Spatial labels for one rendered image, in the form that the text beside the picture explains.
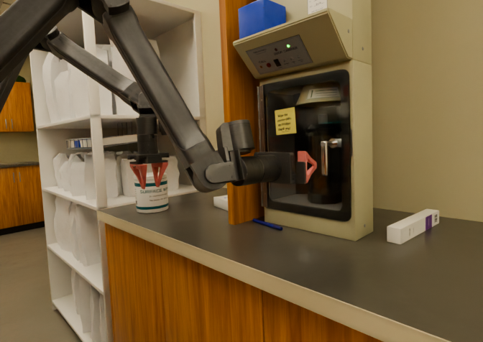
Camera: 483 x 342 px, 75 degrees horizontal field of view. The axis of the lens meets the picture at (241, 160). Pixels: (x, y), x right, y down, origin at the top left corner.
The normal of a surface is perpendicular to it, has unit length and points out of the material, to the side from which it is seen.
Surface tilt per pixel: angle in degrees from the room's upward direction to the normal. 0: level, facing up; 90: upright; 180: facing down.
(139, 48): 75
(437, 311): 0
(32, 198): 90
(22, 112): 90
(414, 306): 0
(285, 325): 90
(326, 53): 135
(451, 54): 90
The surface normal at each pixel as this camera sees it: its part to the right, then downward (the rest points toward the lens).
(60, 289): 0.69, 0.03
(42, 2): 0.36, -0.11
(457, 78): -0.72, 0.08
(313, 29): -0.47, 0.76
